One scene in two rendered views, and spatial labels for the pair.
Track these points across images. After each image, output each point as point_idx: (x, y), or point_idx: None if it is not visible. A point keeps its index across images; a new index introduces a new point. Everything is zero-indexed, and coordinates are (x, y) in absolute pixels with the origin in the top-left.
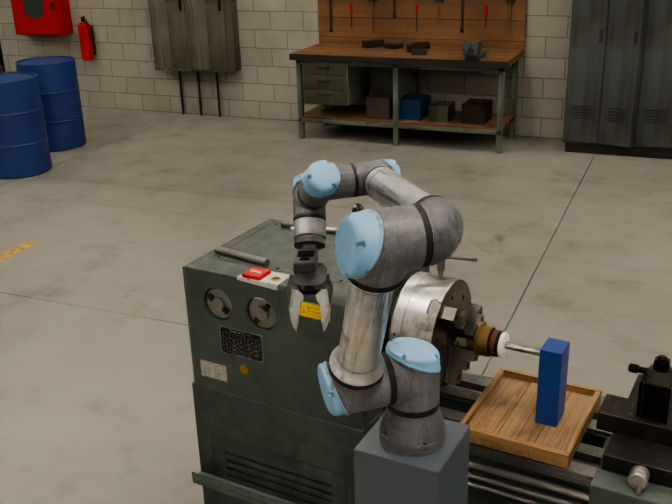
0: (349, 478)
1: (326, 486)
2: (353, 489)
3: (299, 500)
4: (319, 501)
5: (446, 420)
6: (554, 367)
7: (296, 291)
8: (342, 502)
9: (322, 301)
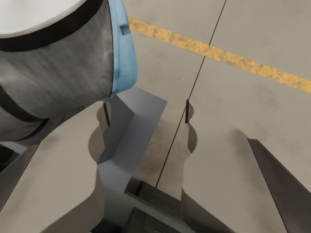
0: (140, 226)
1: (158, 229)
2: (138, 221)
3: (176, 231)
4: (163, 225)
5: (6, 144)
6: None
7: (242, 217)
8: (147, 219)
9: (67, 157)
